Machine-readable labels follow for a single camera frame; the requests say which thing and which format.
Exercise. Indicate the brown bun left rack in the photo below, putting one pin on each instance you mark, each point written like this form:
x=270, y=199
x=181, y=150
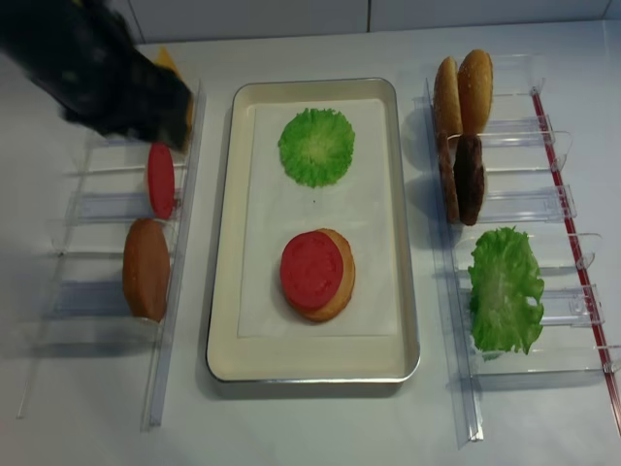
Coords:
x=146, y=270

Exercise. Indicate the right dark meat patty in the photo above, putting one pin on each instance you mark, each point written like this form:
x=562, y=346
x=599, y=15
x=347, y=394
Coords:
x=469, y=177

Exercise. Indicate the clear acrylic left rack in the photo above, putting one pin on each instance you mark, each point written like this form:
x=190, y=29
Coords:
x=85, y=317

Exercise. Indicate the clear acrylic right rack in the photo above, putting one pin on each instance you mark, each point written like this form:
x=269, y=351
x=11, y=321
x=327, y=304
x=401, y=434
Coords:
x=524, y=156

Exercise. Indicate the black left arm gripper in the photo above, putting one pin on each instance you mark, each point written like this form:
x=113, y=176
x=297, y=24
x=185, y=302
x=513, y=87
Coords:
x=81, y=54

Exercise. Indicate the sesame bun half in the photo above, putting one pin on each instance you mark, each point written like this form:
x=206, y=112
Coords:
x=475, y=87
x=446, y=100

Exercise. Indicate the right sesame bun half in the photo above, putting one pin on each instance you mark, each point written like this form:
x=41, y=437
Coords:
x=475, y=87

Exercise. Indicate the left sesame bun half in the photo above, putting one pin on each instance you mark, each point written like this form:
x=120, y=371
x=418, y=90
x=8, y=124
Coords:
x=446, y=100

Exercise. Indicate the green lettuce leaf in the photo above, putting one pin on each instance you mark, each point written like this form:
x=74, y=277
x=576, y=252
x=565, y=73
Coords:
x=505, y=304

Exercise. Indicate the round green lettuce slice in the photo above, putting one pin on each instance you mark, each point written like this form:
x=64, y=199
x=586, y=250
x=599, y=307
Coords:
x=316, y=147

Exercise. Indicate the clear acrylic rack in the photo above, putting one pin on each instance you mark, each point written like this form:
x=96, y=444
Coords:
x=524, y=156
x=85, y=317

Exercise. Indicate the toasted bun bottom slice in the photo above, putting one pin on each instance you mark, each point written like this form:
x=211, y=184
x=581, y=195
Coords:
x=345, y=290

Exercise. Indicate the cream metal tray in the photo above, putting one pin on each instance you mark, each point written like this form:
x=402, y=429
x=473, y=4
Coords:
x=231, y=358

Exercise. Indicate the front orange cheese slice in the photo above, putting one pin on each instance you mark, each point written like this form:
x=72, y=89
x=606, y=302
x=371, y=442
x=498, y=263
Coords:
x=165, y=60

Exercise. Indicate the red tomato slice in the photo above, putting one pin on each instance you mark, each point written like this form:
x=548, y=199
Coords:
x=160, y=179
x=311, y=270

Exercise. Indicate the white paper liner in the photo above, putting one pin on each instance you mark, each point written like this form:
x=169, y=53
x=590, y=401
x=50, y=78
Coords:
x=358, y=206

